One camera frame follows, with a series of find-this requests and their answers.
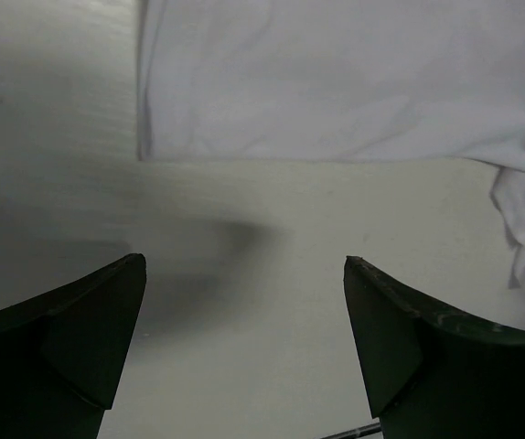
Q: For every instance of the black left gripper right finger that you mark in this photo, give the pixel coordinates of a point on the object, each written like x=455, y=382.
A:
x=431, y=370

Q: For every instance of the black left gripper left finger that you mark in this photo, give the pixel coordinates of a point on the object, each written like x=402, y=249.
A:
x=62, y=353

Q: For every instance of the white t shirt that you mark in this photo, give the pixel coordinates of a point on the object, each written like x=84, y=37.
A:
x=342, y=81

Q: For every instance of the metal table edge rail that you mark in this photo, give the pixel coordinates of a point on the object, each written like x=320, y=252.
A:
x=356, y=433

